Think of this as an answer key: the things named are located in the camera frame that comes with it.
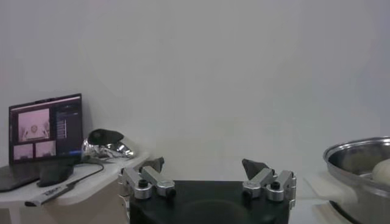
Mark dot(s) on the perforated steel steamer basket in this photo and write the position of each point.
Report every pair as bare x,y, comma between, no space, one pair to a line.
350,158

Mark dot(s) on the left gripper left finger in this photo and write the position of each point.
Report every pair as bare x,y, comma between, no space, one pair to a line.
158,181

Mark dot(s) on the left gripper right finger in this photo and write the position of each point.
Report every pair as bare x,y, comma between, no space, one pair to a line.
259,178

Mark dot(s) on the black computer mouse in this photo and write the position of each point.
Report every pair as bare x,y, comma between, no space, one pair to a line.
55,176

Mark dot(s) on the white side table with mouse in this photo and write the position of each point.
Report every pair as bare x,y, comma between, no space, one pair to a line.
100,194

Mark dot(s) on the grey usb hub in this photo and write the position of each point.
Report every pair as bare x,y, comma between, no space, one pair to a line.
48,194

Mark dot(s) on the white electric cooking pot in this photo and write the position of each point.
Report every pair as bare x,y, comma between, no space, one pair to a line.
329,188

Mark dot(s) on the white steamed baozi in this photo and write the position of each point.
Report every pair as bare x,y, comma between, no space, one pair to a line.
382,172

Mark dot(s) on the chrome and black device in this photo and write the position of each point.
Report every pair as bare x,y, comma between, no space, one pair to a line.
106,144

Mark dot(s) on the dark laptop beside chrome device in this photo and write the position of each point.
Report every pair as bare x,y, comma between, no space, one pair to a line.
45,128

